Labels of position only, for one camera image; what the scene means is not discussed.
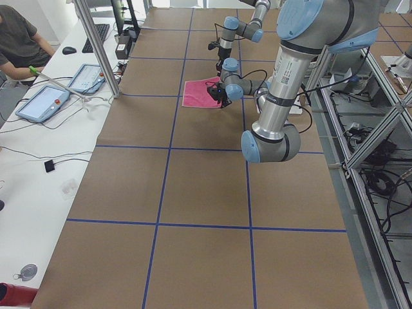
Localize pink towel grey back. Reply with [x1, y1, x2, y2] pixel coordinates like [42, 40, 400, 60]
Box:
[182, 77, 221, 109]

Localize long metal rod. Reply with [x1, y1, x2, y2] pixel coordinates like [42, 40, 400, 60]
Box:
[28, 66, 91, 102]

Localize aluminium frame post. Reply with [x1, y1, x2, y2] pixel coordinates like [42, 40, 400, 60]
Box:
[74, 0, 120, 98]

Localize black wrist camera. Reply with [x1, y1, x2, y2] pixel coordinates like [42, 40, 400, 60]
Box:
[207, 41, 220, 51]
[207, 84, 221, 102]

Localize round metal disc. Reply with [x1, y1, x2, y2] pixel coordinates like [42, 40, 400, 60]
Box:
[13, 263, 38, 281]

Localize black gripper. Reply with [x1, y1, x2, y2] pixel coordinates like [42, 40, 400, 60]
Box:
[217, 84, 232, 108]
[216, 47, 230, 76]

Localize black computer mouse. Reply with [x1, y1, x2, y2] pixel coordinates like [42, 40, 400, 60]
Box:
[62, 46, 77, 55]

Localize red object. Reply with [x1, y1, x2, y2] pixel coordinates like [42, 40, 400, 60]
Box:
[1, 283, 38, 308]

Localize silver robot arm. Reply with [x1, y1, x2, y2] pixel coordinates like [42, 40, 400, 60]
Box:
[216, 1, 380, 163]
[208, 0, 271, 76]

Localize black monitor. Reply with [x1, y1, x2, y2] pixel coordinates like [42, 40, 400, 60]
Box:
[111, 0, 140, 39]

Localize small black square pad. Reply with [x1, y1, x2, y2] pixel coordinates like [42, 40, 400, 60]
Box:
[44, 160, 55, 173]

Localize black box white label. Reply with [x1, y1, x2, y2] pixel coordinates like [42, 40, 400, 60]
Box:
[115, 34, 132, 60]

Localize seated person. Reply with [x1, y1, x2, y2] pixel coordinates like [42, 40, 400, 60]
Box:
[1, 5, 55, 86]

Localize black camera cable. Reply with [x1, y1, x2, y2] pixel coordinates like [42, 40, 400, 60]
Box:
[239, 69, 314, 133]

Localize teach pendant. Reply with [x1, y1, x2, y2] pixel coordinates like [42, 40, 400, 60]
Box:
[68, 64, 105, 95]
[15, 85, 70, 123]

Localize near teach pendant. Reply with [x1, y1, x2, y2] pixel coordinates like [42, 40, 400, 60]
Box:
[15, 85, 70, 123]

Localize far teach pendant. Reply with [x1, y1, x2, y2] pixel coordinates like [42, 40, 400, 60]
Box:
[68, 64, 105, 95]

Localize black keyboard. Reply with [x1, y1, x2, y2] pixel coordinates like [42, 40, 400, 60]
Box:
[81, 23, 111, 54]

